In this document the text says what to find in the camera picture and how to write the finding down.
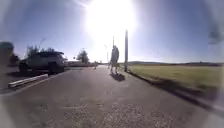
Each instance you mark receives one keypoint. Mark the dark car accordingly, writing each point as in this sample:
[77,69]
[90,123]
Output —
[42,62]

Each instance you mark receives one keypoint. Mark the tree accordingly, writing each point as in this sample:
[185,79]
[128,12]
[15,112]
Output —
[82,56]

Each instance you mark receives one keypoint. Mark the person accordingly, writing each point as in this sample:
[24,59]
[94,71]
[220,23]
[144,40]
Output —
[114,58]

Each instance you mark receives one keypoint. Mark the tall pole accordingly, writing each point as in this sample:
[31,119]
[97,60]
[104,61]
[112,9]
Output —
[126,50]

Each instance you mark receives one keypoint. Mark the green grass field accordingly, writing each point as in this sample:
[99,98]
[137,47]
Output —
[180,75]

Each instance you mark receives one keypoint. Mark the pale concrete kerb block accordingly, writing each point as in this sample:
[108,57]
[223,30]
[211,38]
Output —
[28,81]

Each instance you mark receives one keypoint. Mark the grey asphalt path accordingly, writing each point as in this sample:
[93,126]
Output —
[90,100]

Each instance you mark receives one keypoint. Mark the trees behind car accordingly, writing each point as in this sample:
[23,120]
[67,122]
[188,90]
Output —
[36,50]

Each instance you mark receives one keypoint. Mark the dark parking ground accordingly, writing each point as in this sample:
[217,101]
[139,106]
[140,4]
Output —
[10,78]

